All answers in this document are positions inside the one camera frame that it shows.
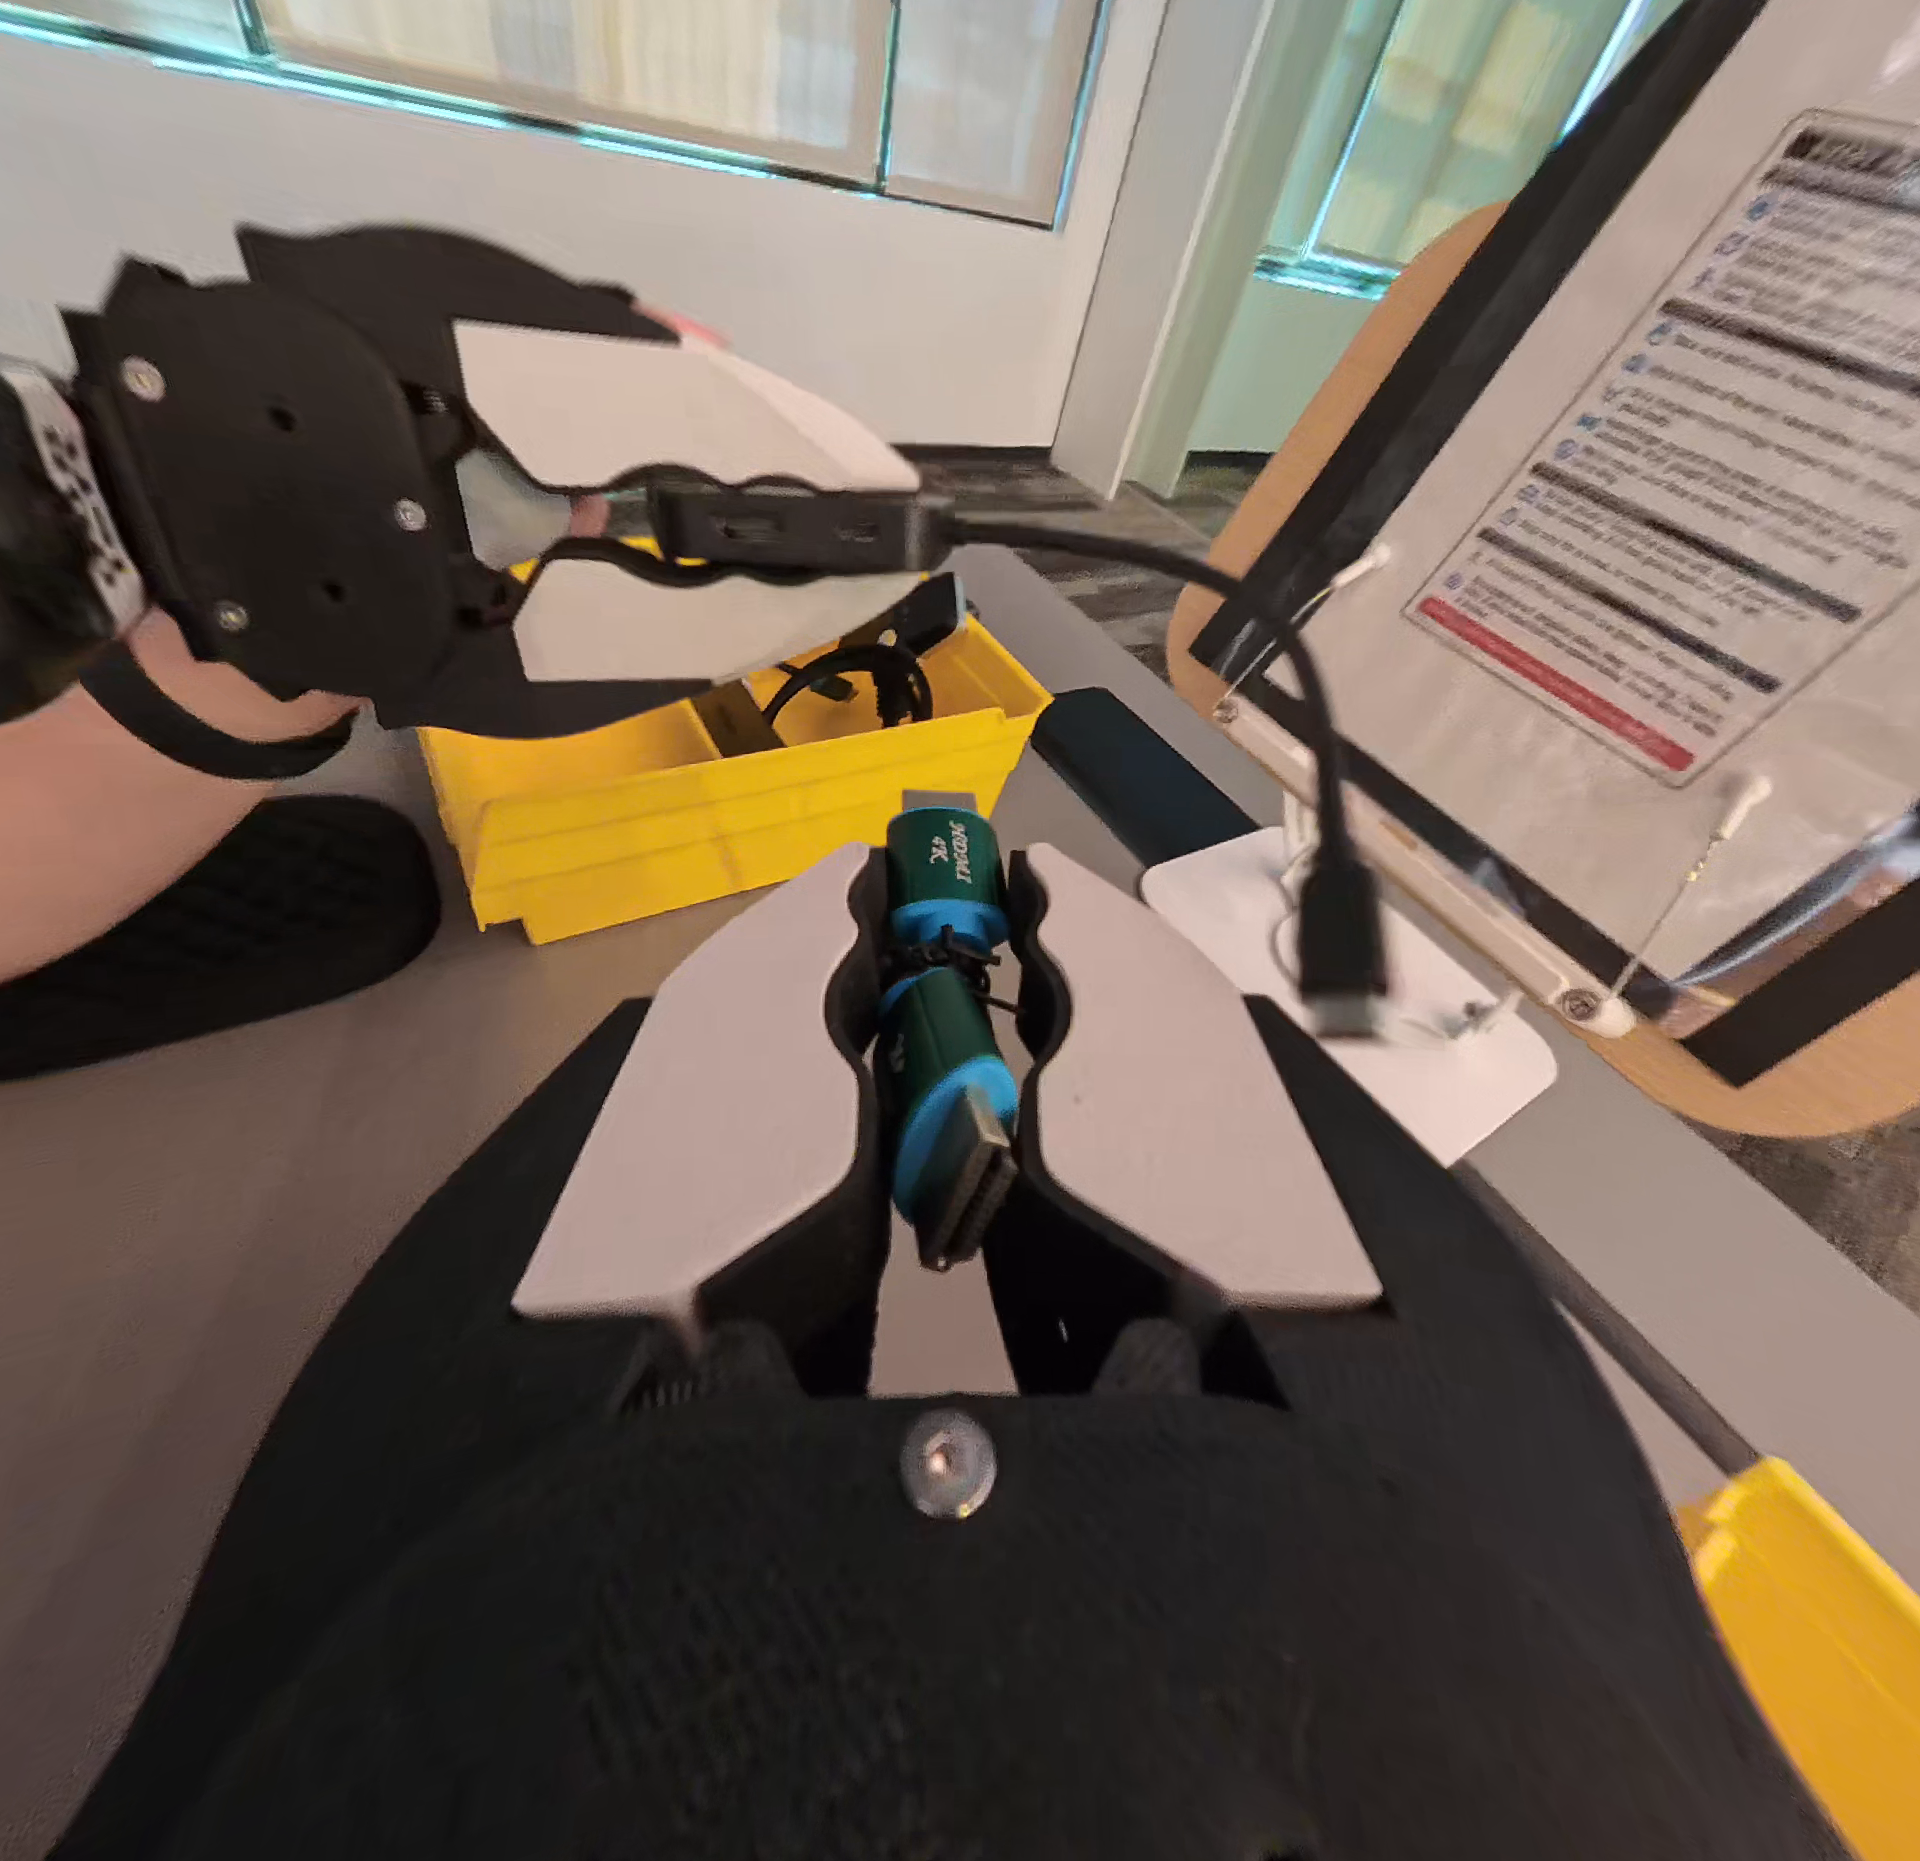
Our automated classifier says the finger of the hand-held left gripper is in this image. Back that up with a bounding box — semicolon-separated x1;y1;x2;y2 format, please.
510;555;935;688
449;318;924;496

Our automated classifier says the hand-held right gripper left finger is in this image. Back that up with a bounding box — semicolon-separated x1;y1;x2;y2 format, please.
510;842;889;1323

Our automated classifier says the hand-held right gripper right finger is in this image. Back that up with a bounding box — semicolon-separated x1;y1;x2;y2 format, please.
1003;842;1386;1310

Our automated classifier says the black USB hub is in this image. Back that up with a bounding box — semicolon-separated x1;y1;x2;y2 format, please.
652;485;1393;1041

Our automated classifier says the yellow plastic bin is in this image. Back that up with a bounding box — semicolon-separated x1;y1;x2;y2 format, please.
1677;1456;1920;1861
418;614;1054;952

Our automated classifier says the black braided HDMI cable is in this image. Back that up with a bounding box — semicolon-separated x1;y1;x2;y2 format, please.
875;785;1032;1274

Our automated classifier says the person's left forearm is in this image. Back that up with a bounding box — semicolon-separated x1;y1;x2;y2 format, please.
0;614;368;988

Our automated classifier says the large glass window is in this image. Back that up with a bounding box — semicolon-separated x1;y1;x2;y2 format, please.
0;0;1119;230

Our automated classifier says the printed instruction sheet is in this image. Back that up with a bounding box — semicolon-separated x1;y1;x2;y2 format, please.
1229;0;1920;994

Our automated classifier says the black mesh pad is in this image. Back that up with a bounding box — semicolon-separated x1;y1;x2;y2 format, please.
0;796;444;1083

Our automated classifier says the wooden document stand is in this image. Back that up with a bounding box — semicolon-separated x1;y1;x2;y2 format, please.
1138;0;1920;1171

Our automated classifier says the narrow glass window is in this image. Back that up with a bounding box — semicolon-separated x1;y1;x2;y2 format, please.
1256;0;1702;302

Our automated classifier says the black cable coil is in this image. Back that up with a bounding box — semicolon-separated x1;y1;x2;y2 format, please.
757;638;939;766

